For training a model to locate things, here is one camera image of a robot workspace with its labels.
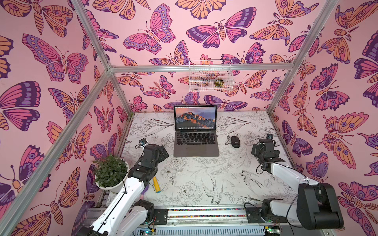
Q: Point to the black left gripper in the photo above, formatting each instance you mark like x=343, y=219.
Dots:
x=160, y=157

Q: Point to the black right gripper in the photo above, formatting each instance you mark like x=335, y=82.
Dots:
x=263, y=151

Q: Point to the black wireless mouse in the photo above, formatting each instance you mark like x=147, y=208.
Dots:
x=235, y=141

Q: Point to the grey laptop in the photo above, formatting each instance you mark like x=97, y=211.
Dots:
x=195, y=131

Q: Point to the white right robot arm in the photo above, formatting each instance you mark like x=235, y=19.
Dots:
x=298, y=191

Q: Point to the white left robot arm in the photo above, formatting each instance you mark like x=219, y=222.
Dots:
x=130, y=191

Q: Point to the blue garden hand rake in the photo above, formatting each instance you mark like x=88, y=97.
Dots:
x=156, y=185

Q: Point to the purple garden trowel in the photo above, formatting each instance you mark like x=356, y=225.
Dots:
x=145, y=189

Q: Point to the green potted plant white pot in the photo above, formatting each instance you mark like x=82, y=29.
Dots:
x=111, y=173

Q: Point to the aluminium frame top rear bar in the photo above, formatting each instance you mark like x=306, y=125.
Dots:
x=181, y=68

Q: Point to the white wire basket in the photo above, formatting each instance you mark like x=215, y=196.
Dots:
x=221, y=81

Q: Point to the aluminium frame post left rear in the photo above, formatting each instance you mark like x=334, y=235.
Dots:
x=86, y=22

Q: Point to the aluminium frame post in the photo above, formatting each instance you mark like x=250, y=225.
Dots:
x=316, y=28
x=86, y=22

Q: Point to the aluminium frame left diagonal bar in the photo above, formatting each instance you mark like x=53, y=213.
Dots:
x=24, y=199

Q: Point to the aluminium frame post right rear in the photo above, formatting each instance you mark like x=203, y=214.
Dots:
x=316, y=28

